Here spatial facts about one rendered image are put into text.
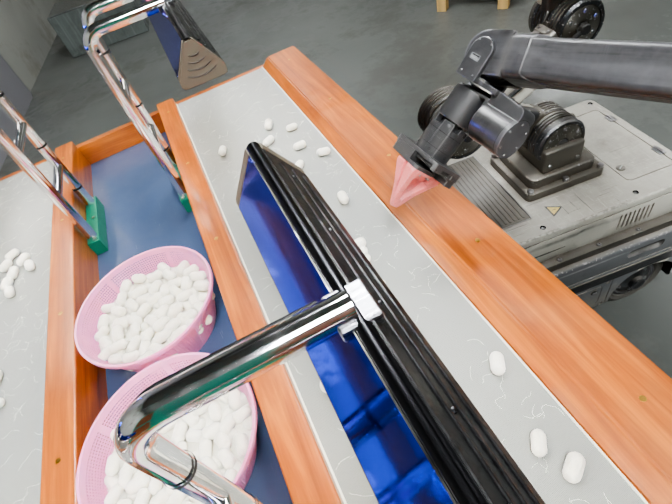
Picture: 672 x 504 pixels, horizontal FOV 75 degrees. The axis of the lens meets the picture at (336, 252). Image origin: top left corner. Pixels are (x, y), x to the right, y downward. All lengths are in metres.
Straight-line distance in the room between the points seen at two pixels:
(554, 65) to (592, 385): 0.39
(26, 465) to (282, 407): 0.42
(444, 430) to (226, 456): 0.48
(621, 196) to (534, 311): 0.67
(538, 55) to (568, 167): 0.68
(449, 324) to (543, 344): 0.13
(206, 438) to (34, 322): 0.50
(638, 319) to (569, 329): 0.99
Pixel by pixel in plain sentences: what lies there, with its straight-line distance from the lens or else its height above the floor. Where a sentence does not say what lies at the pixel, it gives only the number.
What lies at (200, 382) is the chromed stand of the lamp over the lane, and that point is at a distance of 0.28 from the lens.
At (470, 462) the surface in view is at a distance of 0.24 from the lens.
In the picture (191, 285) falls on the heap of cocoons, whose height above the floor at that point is 0.72.
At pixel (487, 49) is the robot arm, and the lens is 0.67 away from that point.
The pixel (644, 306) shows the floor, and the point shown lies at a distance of 1.70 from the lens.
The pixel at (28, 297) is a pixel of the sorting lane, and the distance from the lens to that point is 1.14.
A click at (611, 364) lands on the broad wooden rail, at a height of 0.77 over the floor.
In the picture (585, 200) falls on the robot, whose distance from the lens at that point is 1.28.
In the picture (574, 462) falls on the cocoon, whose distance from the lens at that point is 0.62.
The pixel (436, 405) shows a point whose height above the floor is 1.10.
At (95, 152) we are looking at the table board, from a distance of 1.60.
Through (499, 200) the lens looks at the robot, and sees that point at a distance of 1.26.
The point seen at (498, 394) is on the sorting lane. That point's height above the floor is 0.74.
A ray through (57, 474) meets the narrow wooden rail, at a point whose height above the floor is 0.76.
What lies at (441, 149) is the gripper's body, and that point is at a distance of 0.68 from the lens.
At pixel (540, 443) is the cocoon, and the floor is 0.76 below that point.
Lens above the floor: 1.34
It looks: 47 degrees down
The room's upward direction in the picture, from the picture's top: 19 degrees counter-clockwise
